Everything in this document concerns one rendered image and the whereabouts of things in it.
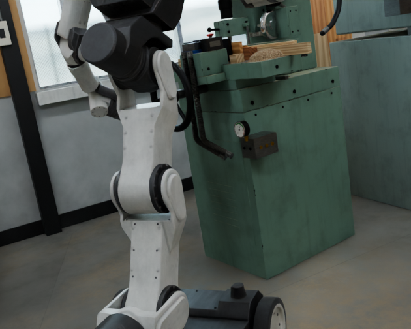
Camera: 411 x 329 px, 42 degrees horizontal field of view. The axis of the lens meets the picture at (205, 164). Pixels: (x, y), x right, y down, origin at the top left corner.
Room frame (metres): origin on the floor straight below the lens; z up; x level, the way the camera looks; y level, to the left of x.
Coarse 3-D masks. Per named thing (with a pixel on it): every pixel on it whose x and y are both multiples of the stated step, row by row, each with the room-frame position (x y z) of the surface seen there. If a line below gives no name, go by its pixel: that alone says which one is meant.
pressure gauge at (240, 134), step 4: (236, 124) 2.01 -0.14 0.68; (240, 124) 1.99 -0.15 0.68; (244, 124) 1.98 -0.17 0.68; (248, 124) 1.99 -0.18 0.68; (236, 128) 2.01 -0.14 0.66; (240, 128) 1.99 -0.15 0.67; (244, 128) 1.97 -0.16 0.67; (248, 128) 1.98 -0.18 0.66; (236, 132) 2.01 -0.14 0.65; (240, 132) 1.99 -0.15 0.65; (244, 132) 1.97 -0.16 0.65; (248, 132) 1.98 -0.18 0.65; (240, 136) 2.00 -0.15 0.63; (244, 136) 1.99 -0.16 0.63; (248, 136) 2.01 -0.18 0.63
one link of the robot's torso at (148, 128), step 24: (168, 72) 1.56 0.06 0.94; (120, 96) 1.60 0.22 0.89; (168, 96) 1.55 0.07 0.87; (144, 120) 1.53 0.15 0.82; (168, 120) 1.56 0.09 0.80; (144, 144) 1.50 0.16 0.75; (168, 144) 1.56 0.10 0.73; (144, 168) 1.47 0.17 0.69; (168, 168) 1.51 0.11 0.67; (120, 192) 1.47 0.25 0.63; (144, 192) 1.43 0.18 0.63
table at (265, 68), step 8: (288, 56) 2.03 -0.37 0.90; (296, 56) 2.05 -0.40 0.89; (224, 64) 2.14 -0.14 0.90; (232, 64) 2.08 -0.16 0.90; (240, 64) 2.04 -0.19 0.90; (248, 64) 2.01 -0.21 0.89; (256, 64) 1.97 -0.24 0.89; (264, 64) 1.96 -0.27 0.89; (272, 64) 1.98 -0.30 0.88; (280, 64) 2.00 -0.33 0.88; (288, 64) 2.03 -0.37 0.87; (296, 64) 2.05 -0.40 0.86; (224, 72) 2.12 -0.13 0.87; (232, 72) 2.09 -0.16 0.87; (240, 72) 2.05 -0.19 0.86; (248, 72) 2.01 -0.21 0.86; (256, 72) 1.97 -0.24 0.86; (264, 72) 1.96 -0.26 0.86; (272, 72) 1.98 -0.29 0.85; (280, 72) 2.00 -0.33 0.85; (176, 80) 2.42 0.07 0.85; (200, 80) 2.10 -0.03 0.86; (208, 80) 2.07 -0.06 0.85; (216, 80) 2.09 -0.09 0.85
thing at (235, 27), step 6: (234, 18) 2.32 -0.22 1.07; (240, 18) 2.33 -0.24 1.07; (246, 18) 2.35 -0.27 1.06; (216, 24) 2.32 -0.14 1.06; (222, 24) 2.28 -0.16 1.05; (228, 24) 2.29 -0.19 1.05; (234, 24) 2.31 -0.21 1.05; (240, 24) 2.33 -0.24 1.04; (222, 30) 2.29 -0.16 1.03; (228, 30) 2.29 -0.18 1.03; (234, 30) 2.31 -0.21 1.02; (240, 30) 2.33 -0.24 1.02; (216, 36) 2.33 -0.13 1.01; (222, 36) 2.29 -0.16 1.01; (228, 36) 2.29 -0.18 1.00
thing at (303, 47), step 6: (306, 42) 1.97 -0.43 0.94; (258, 48) 2.18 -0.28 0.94; (264, 48) 2.15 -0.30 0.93; (276, 48) 2.10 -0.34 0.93; (282, 48) 2.07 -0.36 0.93; (288, 48) 2.04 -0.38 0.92; (294, 48) 2.02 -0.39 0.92; (300, 48) 2.00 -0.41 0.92; (306, 48) 1.97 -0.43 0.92; (288, 54) 2.05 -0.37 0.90; (294, 54) 2.02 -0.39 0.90
